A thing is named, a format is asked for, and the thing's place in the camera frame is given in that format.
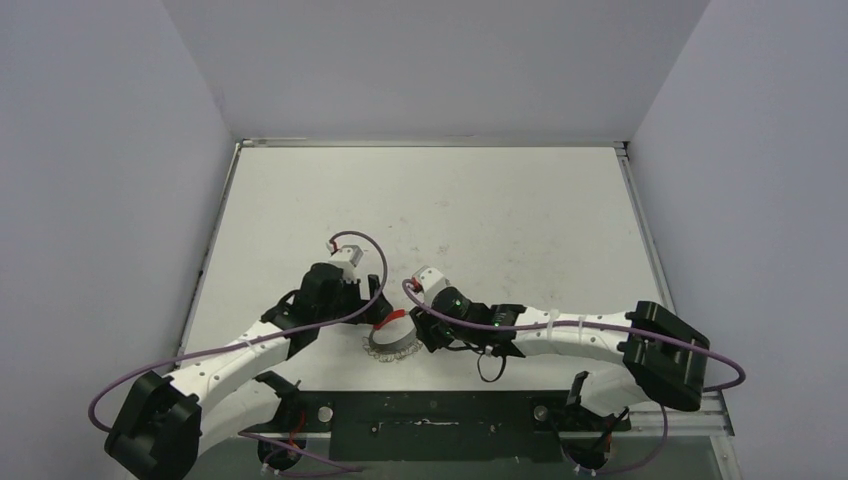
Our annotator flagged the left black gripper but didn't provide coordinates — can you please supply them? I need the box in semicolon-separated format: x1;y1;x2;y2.
317;274;391;325

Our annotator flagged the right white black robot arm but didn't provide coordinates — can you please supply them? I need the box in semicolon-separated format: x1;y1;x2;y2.
403;280;710;429

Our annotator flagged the metal keyring organizer red handle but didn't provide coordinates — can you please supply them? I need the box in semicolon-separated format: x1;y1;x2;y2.
362;309;423;364

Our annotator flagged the aluminium frame rail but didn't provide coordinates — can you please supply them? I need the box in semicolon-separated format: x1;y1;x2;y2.
137;389;735;440

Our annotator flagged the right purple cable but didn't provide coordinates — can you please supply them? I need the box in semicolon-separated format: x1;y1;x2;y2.
401;278;747;478

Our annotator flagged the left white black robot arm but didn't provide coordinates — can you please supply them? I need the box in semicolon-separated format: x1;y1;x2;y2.
104;257;390;479

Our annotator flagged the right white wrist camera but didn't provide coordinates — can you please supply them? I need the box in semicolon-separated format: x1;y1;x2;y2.
410;266;451;302

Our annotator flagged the black mounting base plate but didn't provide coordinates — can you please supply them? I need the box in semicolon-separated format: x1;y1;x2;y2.
250;390;631;463

